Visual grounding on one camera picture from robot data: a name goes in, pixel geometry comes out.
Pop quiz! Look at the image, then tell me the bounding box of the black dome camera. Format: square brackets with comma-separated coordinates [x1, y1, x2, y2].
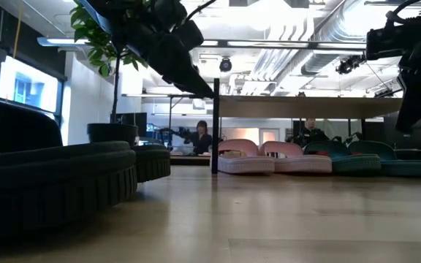
[219, 57, 233, 73]

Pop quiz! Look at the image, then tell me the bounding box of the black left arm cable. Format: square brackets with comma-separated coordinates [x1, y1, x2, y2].
[186, 0, 220, 21]

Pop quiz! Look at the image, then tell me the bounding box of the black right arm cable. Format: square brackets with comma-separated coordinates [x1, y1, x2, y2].
[384, 0, 421, 26]

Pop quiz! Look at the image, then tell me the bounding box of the person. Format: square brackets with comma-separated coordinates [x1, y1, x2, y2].
[187, 120, 214, 156]
[287, 117, 331, 147]

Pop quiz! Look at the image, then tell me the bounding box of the black monitor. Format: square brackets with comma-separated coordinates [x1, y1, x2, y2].
[110, 112, 148, 138]

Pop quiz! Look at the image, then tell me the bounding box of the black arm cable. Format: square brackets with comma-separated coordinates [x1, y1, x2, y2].
[384, 0, 421, 26]
[186, 0, 220, 21]

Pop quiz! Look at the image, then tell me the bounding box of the green plant in black pot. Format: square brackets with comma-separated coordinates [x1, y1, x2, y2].
[69, 0, 149, 148]

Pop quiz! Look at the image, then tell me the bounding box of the wooden shelf with black frame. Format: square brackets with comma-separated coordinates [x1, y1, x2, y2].
[211, 77, 421, 176]

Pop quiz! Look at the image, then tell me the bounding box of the pink rubber slide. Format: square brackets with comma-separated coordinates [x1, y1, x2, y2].
[259, 140, 333, 174]
[216, 138, 276, 175]

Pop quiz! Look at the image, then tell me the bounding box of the long linear light fixture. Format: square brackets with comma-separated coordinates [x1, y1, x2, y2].
[37, 36, 368, 51]

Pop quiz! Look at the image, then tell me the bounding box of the black hanging camera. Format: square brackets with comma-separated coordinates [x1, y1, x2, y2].
[335, 53, 368, 76]

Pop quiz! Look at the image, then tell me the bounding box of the black rubber slide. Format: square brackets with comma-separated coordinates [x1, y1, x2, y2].
[0, 97, 139, 242]
[129, 143, 172, 183]

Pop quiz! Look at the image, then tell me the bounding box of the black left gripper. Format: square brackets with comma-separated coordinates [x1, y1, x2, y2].
[137, 0, 216, 100]

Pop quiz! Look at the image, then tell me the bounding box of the silver ventilation duct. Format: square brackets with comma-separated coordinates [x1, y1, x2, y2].
[300, 0, 394, 76]

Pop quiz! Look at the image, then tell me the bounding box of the teal rubber slide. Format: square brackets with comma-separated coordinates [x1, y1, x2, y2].
[347, 140, 421, 178]
[303, 140, 382, 175]

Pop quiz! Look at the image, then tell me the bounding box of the black frame bar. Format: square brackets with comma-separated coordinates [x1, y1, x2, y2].
[169, 155, 212, 167]

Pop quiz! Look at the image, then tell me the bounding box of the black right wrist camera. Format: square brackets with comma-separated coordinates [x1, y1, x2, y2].
[365, 24, 417, 62]

